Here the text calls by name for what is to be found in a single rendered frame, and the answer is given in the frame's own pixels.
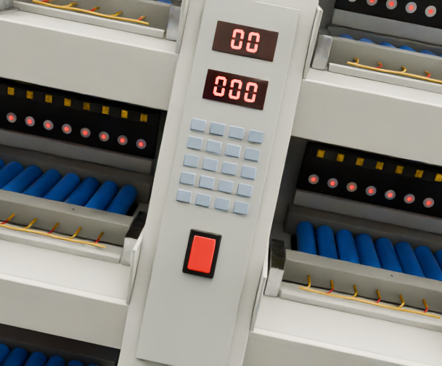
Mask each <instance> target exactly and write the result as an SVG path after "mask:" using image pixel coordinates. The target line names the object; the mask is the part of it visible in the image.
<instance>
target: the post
mask: <svg viewBox="0 0 442 366"><path fill-rule="evenodd" d="M251 1H259V2H263V3H267V4H273V5H277V6H282V7H289V8H293V9H299V10H300V14H299V18H298V25H297V28H296V32H295V39H294V43H293V46H292V53H291V57H290V63H289V67H288V71H287V77H286V81H285V87H284V91H283V95H282V101H281V105H280V109H279V116H278V119H277V126H276V130H275V134H274V140H273V144H272V148H271V154H270V158H269V164H268V168H267V172H266V178H265V182H264V186H263V192H262V196H261V203H260V206H259V210H258V217H257V221H256V224H255V231H254V235H253V241H252V245H251V249H250V255H249V259H248V263H247V269H246V273H245V279H244V283H243V287H242V294H241V297H240V304H239V308H238V312H237V318H236V322H235V326H234V332H233V336H232V342H231V346H230V350H229V356H228V360H227V364H226V366H242V363H243V359H244V355H245V349H246V345H247V339H248V335H249V331H250V325H251V321H252V317H253V311H254V307H255V301H256V297H257V293H258V286H259V283H260V279H261V273H262V269H263V263H264V259H265V255H266V249H267V245H268V241H269V235H270V231H271V225H272V221H273V217H274V211H275V207H276V203H277V197H278V193H279V186H280V182H281V179H282V172H283V168H284V165H285V158H286V154H287V148H288V145H289V141H290V135H291V131H292V124H293V121H294V117H295V110H296V107H297V103H298V96H299V93H300V86H301V82H302V78H303V72H304V68H305V64H306V58H307V54H308V48H309V44H310V40H311V34H312V30H313V26H314V20H315V17H316V10H317V6H318V3H319V0H251ZM204 4H205V0H189V6H188V10H187V16H186V21H185V25H184V32H183V36H182V40H181V46H180V50H179V57H178V61H177V66H176V72H175V76H174V80H173V87H172V91H171V98H170V102H169V106H168V113H167V117H166V121H165V128H164V132H163V138H162V142H161V146H160V153H159V158H158V162H157V168H156V172H155V179H154V183H153V187H152V194H151V198H150V205H149V209H148V213H147V220H146V224H145V228H144V234H143V238H142V246H141V250H140V254H139V260H138V264H137V268H136V275H135V279H134V286H133V290H132V294H131V301H130V305H129V309H128V316H127V320H126V326H125V330H124V335H123V342H122V346H121V350H120V356H119V360H118V366H172V365H165V364H162V363H158V362H152V361H148V360H145V359H138V358H135V352H136V345H137V341H138V337H139V331H140V327H141V323H142V316H143V312H144V305H145V301H146V297H147V290H148V286H149V282H150V275H151V271H152V265H153V261H154V257H155V250H156V246H157V239H158V235H159V231H160V225H161V220H162V216H163V209H164V205H165V199H166V195H167V191H168V184H169V180H170V176H171V169H172V165H173V159H174V155H175V151H176V144H177V140H178V136H179V129H180V125H181V118H182V114H183V110H184V103H185V99H186V95H187V89H188V85H189V78H190V74H191V70H192V63H193V59H194V55H195V49H196V44H197V37H198V33H199V29H200V23H201V19H202V12H203V8H204Z"/></svg>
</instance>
